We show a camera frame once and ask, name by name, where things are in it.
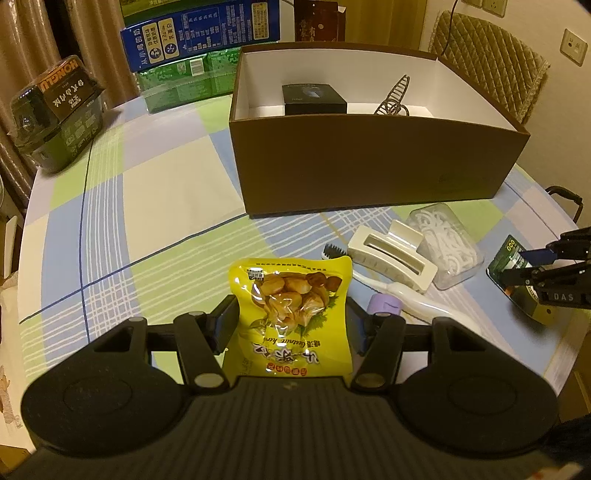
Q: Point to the green drink pack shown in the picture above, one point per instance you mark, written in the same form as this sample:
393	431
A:
184	78

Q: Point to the black product box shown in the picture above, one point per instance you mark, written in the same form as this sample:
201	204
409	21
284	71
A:
314	99

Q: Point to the white toothbrush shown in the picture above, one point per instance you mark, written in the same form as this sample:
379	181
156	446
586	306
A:
415	300

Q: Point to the brown cardboard box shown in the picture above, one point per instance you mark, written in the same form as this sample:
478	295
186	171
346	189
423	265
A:
369	161

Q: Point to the yellow chestnut snack packet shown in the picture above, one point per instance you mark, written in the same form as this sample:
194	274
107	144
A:
286	295

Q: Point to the plaid cloth desktop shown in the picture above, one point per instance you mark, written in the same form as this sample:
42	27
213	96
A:
138	207

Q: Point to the white hair claw clip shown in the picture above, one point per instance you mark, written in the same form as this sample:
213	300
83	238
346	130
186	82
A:
406	235

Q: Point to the beige curtain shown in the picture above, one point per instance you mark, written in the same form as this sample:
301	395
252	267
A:
92	27

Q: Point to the brown wooden door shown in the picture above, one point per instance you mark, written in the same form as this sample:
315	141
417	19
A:
388	18

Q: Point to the round green card packet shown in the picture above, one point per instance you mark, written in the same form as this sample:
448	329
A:
505	263

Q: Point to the chair with quilted cover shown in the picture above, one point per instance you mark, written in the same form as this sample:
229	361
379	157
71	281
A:
489	60

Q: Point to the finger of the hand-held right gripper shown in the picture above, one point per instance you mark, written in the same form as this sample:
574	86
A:
538	256
545	274

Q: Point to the clear floss pick box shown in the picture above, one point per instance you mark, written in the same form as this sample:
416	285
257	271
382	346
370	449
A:
448	244

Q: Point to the dark red gift box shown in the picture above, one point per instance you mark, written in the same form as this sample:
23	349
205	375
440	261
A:
318	21

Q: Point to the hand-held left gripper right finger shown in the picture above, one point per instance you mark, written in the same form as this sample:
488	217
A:
358	330

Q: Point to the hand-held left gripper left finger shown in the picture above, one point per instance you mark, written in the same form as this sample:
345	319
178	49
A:
224	323

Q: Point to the blue milk carton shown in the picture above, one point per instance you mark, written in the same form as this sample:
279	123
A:
207	27

